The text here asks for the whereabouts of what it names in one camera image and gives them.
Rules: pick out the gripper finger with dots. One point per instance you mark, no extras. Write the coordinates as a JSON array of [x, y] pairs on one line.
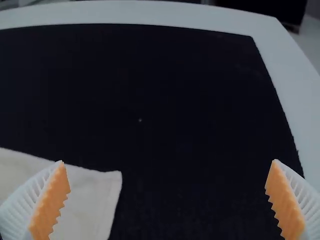
[[47, 200], [290, 200]]

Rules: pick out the pale towel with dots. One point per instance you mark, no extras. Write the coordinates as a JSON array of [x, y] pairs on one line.
[[92, 195]]

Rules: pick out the black mat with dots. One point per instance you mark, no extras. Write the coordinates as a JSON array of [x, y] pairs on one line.
[[160, 100]]

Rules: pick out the black sheet stack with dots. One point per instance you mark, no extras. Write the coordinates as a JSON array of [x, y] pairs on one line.
[[292, 11]]

